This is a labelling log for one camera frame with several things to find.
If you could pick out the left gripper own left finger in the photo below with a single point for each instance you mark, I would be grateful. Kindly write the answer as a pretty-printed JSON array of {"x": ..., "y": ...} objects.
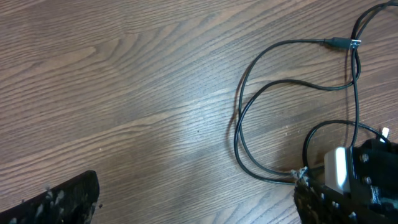
[{"x": 73, "y": 201}]

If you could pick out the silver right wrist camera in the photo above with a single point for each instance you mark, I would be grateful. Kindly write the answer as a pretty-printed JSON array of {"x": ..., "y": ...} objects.
[{"x": 336, "y": 171}]

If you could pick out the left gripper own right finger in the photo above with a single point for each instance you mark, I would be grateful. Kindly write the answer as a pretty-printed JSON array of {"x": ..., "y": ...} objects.
[{"x": 317, "y": 203}]

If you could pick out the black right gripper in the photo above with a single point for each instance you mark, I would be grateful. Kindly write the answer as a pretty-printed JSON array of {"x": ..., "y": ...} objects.
[{"x": 373, "y": 177}]

